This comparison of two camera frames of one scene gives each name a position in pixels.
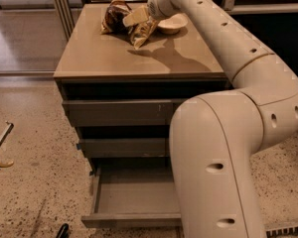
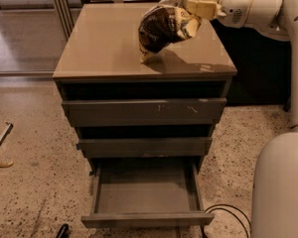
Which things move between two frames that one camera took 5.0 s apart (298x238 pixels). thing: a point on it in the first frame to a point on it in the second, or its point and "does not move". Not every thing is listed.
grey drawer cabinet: [120, 100] does not move
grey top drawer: [120, 112] does not move
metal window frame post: [63, 6] does not move
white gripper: [159, 6] to [234, 9]
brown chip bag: [113, 22] to [159, 27]
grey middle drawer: [125, 148] does not move
